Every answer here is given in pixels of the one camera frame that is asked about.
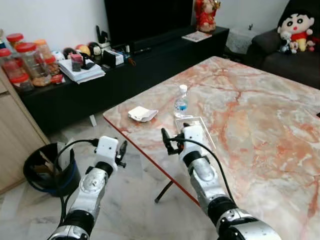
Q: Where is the black rubbish bin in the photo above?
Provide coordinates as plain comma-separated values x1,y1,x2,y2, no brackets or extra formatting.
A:
22,142,81,198

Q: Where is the crumpled white tissue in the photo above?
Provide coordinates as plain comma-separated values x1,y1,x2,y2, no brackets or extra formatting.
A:
127,105,159,123

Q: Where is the clear water bottle blue label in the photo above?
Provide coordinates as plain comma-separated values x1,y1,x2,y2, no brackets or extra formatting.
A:
173,84,190,119

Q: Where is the black metal table leg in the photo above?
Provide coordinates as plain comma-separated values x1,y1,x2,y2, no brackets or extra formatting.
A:
154,180,174,204

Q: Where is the black television console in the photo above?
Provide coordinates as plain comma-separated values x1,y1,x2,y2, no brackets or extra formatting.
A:
17,26,230,136

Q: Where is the stack of white papers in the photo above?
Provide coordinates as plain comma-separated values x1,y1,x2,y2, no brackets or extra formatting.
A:
57,58,107,84

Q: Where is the black and white box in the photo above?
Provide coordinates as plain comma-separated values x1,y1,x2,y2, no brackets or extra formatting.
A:
102,48,125,67

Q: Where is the flat printed booklet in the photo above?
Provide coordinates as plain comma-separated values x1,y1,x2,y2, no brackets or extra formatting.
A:
181,30,213,43

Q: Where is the light wooden cabinet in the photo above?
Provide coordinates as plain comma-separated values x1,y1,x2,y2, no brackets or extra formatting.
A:
0,67,50,195

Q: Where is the black television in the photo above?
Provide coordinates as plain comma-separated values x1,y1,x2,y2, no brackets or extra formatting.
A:
104,0,195,49

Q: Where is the large red lid snack jar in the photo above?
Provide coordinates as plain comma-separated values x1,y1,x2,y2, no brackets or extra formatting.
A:
15,42,52,88

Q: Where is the side table with lace cloth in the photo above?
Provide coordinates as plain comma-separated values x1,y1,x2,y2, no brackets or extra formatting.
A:
225,27,259,56

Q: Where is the red festive figurine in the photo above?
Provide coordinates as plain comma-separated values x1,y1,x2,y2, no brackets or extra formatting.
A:
194,0,221,34

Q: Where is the red lid plastic jar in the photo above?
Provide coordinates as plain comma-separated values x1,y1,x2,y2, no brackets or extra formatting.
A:
0,48,26,83

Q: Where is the dark grey sofa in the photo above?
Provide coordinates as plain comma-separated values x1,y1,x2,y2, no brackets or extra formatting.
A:
244,0,320,90

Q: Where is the small white plush toy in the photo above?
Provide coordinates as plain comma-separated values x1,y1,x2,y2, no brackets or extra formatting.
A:
278,31,294,54

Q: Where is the cartoon boy plush doll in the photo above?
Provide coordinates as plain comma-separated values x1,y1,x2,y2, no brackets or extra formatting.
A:
277,10,317,54

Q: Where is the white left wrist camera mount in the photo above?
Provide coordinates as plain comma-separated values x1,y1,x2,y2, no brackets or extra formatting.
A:
94,136,120,166

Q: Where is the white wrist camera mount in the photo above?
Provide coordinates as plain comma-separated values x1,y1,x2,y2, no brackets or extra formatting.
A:
94,136,120,166
180,124,205,154

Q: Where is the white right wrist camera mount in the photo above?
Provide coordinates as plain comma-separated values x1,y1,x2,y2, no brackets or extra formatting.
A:
180,124,205,154

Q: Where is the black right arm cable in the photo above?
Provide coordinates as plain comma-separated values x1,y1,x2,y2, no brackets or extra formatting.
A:
170,137,236,203

